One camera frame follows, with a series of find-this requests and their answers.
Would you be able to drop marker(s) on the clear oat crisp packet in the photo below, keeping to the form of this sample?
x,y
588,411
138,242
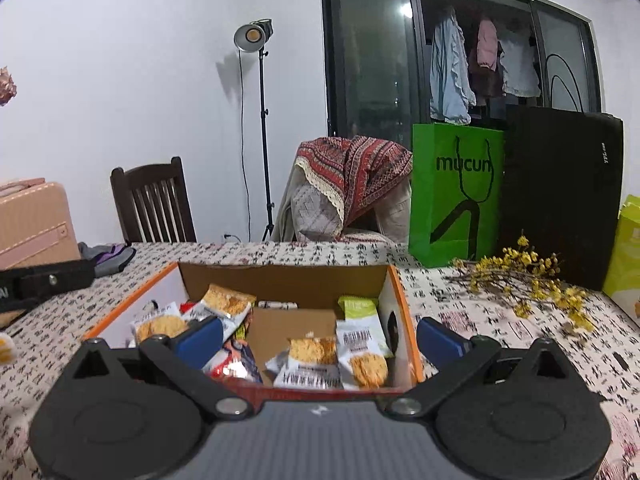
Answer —
x,y
227,301

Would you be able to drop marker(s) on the dark sliding glass door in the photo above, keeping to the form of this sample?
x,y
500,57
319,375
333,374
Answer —
x,y
370,50

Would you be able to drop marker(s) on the yellow-green gift bag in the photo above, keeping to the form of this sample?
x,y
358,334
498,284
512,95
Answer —
x,y
625,260

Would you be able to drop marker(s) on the orange cardboard box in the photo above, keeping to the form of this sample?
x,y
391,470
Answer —
x,y
300,285

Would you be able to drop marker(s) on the yellow-green snack packet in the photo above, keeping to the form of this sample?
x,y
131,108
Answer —
x,y
241,332

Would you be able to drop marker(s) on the white oat crisp packet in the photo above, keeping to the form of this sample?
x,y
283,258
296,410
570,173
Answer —
x,y
157,327
305,355

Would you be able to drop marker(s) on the pink hanging garment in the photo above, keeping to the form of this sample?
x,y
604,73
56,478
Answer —
x,y
486,42

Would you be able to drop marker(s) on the dark wooden chair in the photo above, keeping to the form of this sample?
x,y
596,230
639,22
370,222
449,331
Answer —
x,y
150,200

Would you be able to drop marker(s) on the grey and purple cloth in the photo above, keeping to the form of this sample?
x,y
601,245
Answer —
x,y
110,257

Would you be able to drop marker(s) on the white barcode snack packet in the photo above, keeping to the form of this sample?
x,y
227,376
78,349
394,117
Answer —
x,y
362,365

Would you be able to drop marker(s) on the black paper bag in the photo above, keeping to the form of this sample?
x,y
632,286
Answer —
x,y
555,195

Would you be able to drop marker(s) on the pink hard case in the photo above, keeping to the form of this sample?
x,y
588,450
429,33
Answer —
x,y
35,225

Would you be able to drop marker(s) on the light blue hanging garment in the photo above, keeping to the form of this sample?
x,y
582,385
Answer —
x,y
450,70

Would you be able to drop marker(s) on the green paper bag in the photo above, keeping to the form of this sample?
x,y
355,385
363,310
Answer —
x,y
450,200

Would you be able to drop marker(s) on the small white snack packet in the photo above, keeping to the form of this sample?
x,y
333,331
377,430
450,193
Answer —
x,y
277,304

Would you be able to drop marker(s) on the studio light on stand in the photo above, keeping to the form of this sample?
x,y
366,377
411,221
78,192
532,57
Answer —
x,y
252,35

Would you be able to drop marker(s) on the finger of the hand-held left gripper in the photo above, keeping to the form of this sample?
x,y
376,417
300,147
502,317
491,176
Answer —
x,y
55,277

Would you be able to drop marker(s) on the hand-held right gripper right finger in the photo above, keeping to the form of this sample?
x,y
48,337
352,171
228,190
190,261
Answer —
x,y
440,342

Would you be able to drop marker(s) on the yellow flower branch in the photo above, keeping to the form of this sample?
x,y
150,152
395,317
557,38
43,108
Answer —
x,y
525,258

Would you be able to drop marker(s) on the white hanging garment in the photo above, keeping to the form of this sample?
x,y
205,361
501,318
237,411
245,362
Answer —
x,y
520,70

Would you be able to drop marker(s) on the beige covered armchair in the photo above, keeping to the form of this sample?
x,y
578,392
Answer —
x,y
310,210

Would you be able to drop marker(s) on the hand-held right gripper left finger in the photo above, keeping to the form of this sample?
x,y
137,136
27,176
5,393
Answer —
x,y
200,342

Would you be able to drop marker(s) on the lime and white snack packet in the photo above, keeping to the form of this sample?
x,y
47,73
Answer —
x,y
360,310

